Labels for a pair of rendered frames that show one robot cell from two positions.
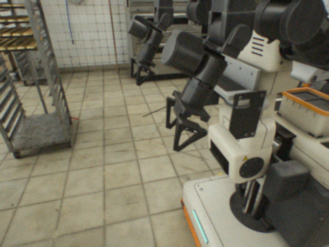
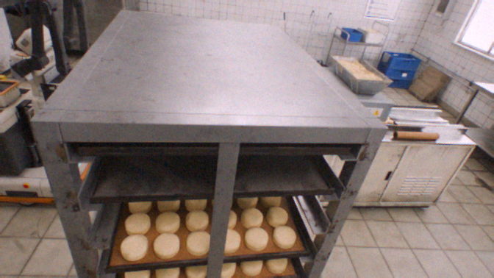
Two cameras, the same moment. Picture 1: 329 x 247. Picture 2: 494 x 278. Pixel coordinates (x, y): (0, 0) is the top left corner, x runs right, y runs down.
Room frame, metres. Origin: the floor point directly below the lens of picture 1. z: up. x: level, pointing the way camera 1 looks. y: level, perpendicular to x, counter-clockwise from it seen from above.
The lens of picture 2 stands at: (2.45, 1.41, 2.02)
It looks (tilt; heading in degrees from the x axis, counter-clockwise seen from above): 33 degrees down; 186
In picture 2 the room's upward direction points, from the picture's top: 9 degrees clockwise
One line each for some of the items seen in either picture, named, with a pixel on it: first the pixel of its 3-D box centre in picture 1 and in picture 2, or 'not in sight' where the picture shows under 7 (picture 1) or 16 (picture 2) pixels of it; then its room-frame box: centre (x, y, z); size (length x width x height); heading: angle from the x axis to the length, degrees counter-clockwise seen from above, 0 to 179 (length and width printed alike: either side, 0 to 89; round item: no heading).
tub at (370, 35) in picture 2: not in sight; (368, 34); (-3.76, 2.81, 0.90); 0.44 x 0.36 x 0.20; 23
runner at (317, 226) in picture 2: not in sight; (277, 136); (1.75, 1.43, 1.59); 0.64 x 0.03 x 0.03; 21
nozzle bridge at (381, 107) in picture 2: not in sight; (346, 101); (-0.03, 1.98, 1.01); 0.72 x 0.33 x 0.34; 18
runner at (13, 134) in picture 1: (18, 122); not in sight; (1.75, 1.43, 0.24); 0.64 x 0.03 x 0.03; 21
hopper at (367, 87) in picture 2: not in sight; (356, 75); (-0.03, 1.98, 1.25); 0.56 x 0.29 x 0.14; 18
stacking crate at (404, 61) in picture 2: not in sight; (399, 60); (-3.86, 3.58, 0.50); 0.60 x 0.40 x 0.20; 107
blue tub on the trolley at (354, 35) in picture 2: not in sight; (351, 34); (-3.60, 2.46, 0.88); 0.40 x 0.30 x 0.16; 18
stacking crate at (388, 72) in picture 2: not in sight; (395, 70); (-3.86, 3.58, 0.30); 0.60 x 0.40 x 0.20; 104
